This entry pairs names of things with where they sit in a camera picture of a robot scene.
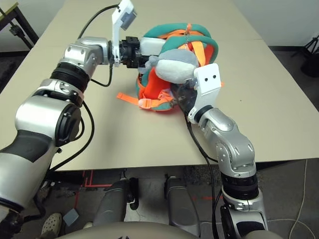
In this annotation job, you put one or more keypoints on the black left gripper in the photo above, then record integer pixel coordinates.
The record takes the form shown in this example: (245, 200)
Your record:
(128, 56)

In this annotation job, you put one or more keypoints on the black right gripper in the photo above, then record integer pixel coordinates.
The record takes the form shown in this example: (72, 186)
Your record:
(185, 98)

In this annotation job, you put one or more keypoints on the white Unitree pencil case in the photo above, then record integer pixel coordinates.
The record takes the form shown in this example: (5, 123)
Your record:
(152, 46)

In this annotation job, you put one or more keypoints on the teal and orange backpack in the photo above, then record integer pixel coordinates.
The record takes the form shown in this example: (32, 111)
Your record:
(152, 85)

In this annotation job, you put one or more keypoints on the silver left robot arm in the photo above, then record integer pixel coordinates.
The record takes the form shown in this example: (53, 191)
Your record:
(37, 119)

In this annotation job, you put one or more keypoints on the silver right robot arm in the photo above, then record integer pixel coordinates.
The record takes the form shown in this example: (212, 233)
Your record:
(234, 144)

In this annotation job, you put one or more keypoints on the grey plush toy pendant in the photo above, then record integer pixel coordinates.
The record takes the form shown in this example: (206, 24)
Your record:
(174, 67)

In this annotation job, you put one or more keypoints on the grey robot right leg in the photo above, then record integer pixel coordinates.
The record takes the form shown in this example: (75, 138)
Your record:
(182, 204)

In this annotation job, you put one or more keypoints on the grey robot leg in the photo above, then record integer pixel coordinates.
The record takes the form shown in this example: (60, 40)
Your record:
(182, 204)
(112, 201)

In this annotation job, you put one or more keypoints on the grey robot left leg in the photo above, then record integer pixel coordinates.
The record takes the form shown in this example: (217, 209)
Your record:
(112, 201)

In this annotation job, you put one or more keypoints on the black tripod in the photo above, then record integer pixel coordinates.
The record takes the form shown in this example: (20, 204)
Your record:
(310, 67)

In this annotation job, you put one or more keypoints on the beige robot torso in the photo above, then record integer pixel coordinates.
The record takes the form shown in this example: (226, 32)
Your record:
(149, 231)

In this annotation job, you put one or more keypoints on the grey square floor pedal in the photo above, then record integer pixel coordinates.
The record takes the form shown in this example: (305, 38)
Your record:
(71, 217)

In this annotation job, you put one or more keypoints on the white perforated shoe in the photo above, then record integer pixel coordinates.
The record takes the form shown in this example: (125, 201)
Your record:
(51, 224)

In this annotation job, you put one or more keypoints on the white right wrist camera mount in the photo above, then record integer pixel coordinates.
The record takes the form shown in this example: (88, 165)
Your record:
(208, 82)

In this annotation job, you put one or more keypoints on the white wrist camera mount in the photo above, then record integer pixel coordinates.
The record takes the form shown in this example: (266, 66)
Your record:
(208, 82)
(115, 32)

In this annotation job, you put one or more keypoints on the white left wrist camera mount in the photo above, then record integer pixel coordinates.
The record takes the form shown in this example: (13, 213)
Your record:
(115, 32)

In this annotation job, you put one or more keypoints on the black frame side desk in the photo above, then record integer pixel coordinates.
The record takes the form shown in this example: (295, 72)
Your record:
(16, 31)

